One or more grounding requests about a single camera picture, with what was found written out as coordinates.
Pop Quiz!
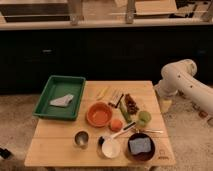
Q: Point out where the green cucumber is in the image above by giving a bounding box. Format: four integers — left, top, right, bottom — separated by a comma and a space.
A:
119, 102, 132, 123

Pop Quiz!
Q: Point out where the wooden table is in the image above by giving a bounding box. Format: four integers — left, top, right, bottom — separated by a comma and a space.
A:
25, 81, 175, 167

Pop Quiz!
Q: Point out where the orange bowl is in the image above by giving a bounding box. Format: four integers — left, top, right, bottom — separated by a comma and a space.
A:
86, 102, 113, 127

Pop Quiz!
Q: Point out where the black white packet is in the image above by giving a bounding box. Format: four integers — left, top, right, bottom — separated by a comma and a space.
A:
108, 90, 124, 108

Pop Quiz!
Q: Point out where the green cup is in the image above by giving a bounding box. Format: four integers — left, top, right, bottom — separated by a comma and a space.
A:
137, 111, 152, 127

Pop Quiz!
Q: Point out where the metal cup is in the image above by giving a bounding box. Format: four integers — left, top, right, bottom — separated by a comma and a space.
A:
75, 131, 89, 149

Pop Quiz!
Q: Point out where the blue sponge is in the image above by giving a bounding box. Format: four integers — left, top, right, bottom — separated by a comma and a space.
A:
129, 138, 151, 155

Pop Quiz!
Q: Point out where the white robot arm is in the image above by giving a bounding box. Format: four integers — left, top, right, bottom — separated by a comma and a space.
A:
154, 59, 213, 115

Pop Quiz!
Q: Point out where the metal spoon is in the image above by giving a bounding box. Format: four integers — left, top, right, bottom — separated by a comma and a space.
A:
139, 129, 164, 134

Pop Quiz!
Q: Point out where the dark brown bowl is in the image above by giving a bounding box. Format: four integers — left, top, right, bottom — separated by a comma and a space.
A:
127, 133, 155, 161

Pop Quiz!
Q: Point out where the green plastic tray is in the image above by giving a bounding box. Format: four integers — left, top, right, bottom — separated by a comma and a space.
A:
33, 75, 86, 121

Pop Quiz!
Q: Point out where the black white marker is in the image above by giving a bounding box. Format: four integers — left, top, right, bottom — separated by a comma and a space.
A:
123, 122, 136, 131

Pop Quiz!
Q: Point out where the grey towel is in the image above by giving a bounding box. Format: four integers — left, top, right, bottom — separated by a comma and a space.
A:
50, 94, 74, 107

